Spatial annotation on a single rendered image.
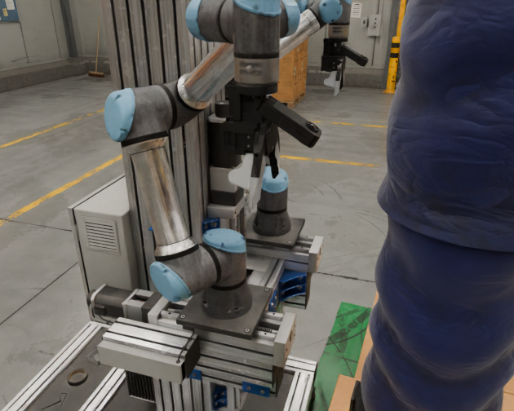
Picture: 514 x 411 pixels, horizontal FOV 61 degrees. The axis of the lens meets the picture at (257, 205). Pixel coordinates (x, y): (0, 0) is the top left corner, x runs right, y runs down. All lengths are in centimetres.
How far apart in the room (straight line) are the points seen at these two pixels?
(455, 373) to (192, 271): 67
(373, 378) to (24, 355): 244
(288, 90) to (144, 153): 732
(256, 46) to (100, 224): 95
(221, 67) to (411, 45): 54
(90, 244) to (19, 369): 144
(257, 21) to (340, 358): 221
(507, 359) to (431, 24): 45
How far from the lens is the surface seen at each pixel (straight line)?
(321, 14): 153
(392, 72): 1018
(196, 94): 109
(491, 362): 68
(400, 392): 72
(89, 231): 155
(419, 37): 53
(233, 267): 119
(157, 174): 109
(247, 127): 75
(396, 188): 58
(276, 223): 165
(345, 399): 121
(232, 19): 75
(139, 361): 135
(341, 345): 276
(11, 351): 304
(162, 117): 111
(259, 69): 73
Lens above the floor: 185
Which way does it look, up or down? 25 degrees down
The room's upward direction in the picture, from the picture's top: straight up
